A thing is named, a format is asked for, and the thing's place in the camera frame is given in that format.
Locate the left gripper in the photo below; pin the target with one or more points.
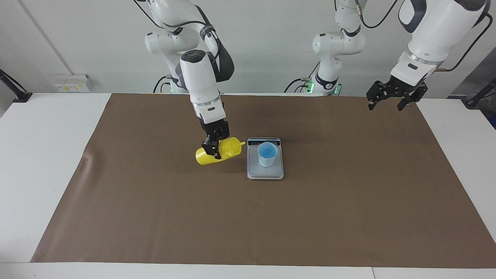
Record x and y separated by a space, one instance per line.
407 87

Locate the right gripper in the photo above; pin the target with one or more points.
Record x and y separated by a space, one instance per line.
214 126

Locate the yellow squeeze bottle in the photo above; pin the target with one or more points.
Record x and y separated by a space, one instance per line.
230 147

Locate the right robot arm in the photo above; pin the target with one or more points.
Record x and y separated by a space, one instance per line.
197 79

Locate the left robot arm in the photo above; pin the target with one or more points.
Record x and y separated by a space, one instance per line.
434 27

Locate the blue plastic cup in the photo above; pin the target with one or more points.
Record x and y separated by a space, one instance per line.
267 155

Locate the grey kitchen scale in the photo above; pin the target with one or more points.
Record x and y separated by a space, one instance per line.
265 173

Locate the black stand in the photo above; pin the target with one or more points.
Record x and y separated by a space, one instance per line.
478 99
19 95

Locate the white wall socket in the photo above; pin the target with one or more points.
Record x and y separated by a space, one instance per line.
73 84

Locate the white wall conduit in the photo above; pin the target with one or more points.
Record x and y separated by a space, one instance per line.
46 38

